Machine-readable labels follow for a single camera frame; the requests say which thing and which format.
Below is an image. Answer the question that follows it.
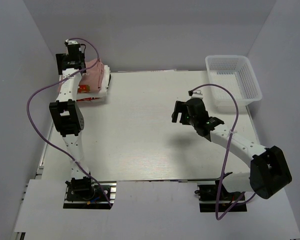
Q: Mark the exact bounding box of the pink t shirt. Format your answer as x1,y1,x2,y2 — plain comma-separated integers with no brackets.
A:
77,59,105,94

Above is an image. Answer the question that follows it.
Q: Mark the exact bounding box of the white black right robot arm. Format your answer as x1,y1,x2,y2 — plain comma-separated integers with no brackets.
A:
171,98,292,200

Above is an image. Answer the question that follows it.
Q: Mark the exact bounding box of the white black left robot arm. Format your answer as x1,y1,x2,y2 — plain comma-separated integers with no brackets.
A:
49,39,90,180

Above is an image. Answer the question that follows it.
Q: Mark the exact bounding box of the red folded shirt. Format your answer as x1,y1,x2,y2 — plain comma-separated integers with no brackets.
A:
76,97,105,102

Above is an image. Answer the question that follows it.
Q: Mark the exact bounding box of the white folded t shirt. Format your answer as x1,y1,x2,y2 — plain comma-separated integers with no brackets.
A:
56,64,111,102

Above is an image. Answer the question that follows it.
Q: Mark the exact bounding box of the white perforated plastic basket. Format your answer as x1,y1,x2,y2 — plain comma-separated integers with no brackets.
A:
205,55,263,107

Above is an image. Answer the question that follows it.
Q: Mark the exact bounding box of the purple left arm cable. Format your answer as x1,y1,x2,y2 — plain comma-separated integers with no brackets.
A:
26,38,113,208

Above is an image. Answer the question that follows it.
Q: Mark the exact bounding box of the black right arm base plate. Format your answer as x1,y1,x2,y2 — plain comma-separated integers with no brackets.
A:
194,184,247,213

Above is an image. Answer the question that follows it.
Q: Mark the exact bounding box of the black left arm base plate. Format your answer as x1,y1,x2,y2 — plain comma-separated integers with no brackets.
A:
63,177,117,210

